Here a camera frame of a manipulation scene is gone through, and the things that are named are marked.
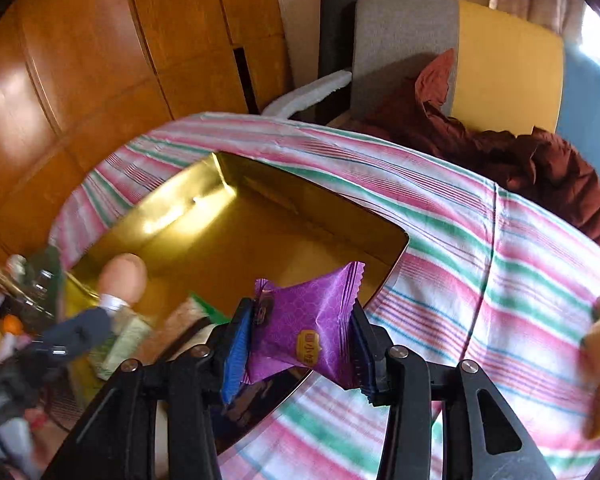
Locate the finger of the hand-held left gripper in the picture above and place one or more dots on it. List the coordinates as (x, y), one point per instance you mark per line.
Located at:
(80, 332)

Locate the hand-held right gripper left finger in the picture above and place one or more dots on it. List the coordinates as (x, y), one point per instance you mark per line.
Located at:
(235, 355)

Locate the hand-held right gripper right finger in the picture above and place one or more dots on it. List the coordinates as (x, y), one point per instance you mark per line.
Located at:
(362, 355)

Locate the pale green printed packet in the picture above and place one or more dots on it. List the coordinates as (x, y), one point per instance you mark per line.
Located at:
(125, 345)

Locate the brown snack packet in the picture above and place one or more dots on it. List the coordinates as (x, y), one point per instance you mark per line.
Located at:
(180, 322)

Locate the purple candy packet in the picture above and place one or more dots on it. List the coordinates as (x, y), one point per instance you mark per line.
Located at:
(305, 320)

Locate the pink round-tipped item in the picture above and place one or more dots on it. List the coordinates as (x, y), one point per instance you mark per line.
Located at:
(125, 275)

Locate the gold tin box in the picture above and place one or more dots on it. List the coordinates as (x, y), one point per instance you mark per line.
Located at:
(280, 230)

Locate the orange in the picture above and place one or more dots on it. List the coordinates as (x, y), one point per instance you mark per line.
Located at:
(11, 325)

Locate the striped tablecloth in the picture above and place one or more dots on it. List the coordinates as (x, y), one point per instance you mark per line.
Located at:
(455, 240)

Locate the dark red jacket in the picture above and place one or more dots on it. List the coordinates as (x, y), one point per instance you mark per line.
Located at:
(530, 165)

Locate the grey yellow blue bench sofa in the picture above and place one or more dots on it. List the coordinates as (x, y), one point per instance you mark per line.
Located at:
(505, 60)

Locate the black rolled mat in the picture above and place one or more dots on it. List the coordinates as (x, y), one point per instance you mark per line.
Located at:
(337, 20)

